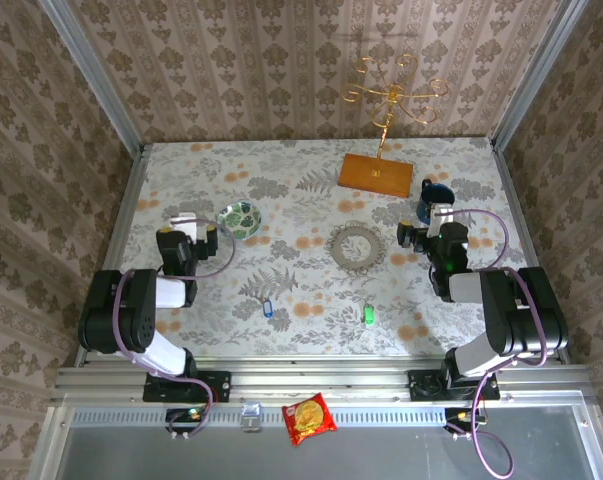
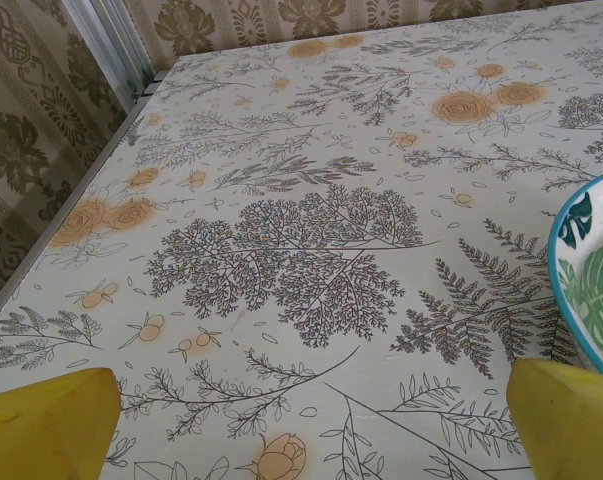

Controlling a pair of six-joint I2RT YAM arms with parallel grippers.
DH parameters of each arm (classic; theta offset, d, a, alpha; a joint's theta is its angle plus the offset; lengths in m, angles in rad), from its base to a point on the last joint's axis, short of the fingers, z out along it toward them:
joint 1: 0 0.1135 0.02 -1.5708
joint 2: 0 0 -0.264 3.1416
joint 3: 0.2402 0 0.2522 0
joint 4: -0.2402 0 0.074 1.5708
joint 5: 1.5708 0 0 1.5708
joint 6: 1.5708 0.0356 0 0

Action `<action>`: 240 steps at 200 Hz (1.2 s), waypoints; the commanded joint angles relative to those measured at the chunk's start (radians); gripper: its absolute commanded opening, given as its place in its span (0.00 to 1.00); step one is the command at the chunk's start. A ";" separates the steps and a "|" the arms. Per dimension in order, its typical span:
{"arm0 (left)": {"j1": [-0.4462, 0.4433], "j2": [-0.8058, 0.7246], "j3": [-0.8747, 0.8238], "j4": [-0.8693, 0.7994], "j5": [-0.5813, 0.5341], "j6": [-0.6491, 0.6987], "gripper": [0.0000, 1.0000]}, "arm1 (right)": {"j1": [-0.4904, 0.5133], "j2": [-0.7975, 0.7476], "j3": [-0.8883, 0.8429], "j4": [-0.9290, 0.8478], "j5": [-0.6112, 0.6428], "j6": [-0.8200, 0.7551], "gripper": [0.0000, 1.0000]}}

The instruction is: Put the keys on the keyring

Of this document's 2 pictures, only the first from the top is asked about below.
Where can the green key tag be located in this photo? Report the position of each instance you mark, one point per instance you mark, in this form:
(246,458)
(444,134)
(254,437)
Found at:
(367,315)

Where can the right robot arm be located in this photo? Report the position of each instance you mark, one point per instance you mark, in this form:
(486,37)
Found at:
(521,310)

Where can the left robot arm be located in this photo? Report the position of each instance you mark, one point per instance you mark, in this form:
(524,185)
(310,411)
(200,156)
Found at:
(141,320)

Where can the leaf pattern ceramic bowl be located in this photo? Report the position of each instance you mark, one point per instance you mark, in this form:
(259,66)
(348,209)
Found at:
(239,220)

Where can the dark blue mug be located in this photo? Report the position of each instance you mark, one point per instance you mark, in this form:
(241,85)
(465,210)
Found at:
(433,192)

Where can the blue key tag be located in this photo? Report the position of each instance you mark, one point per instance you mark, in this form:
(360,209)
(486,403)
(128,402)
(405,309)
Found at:
(267,310)

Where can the floral patterned tablecloth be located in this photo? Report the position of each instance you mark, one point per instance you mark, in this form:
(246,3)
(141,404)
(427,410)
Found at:
(281,165)

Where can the small silver metal clip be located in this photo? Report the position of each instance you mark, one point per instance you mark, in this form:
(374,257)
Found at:
(251,417)

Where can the red snack packet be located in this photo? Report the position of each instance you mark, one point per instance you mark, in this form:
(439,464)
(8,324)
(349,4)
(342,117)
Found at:
(308,420)

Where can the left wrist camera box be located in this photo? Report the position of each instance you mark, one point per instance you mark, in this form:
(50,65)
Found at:
(183,222)

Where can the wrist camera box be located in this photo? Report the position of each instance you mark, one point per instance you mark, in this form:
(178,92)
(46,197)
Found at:
(441,215)
(183,222)

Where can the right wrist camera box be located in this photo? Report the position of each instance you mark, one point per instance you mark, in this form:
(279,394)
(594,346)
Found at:
(441,215)

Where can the aluminium side rail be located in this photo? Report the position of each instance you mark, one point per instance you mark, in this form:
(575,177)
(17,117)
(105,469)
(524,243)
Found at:
(121,225)
(526,225)

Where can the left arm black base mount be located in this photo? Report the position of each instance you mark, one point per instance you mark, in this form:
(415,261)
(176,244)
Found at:
(218,385)

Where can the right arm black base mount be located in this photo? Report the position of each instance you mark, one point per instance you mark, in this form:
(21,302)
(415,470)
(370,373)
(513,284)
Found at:
(423,387)

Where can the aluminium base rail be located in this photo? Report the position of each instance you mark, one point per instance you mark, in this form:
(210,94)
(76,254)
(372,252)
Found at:
(321,375)

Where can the aluminium frame post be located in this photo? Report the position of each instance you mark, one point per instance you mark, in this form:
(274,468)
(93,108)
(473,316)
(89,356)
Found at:
(537,75)
(94,75)

